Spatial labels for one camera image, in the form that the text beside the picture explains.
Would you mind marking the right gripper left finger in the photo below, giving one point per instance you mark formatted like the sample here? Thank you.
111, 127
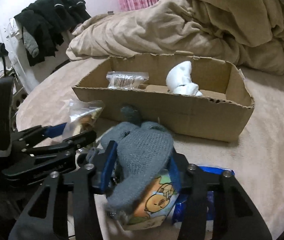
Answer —
45, 215

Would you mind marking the grey dotted socks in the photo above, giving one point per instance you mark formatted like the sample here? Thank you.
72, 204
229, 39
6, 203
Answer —
92, 152

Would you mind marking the black clothes pile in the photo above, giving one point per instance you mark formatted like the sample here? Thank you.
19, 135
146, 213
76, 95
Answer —
44, 21

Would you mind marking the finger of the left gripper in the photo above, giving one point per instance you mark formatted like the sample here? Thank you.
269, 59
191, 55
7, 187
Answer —
70, 144
43, 132

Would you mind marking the cartoon chick tissue packet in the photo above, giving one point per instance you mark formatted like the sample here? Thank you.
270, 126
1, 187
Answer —
157, 202

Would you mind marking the beige rumpled blanket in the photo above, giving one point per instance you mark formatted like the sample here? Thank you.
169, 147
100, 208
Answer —
243, 32

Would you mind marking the zip bag with snacks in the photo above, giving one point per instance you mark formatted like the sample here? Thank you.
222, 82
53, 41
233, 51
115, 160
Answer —
83, 116

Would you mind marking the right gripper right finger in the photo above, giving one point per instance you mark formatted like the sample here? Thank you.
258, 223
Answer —
236, 216

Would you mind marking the grey knit glove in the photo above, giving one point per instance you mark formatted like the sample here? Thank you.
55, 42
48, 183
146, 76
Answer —
143, 149

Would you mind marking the brown cardboard box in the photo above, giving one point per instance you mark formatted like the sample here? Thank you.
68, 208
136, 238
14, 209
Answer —
221, 113

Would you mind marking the white socks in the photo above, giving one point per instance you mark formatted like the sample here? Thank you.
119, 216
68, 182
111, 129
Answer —
178, 80

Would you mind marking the cotton swab zip bag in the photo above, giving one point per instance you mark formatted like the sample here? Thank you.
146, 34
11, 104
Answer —
126, 80

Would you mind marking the blue tissue packet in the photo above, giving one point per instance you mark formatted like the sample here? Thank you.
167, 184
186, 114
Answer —
196, 194

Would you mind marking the beige bed sheet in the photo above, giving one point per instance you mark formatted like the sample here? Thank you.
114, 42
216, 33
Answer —
257, 157

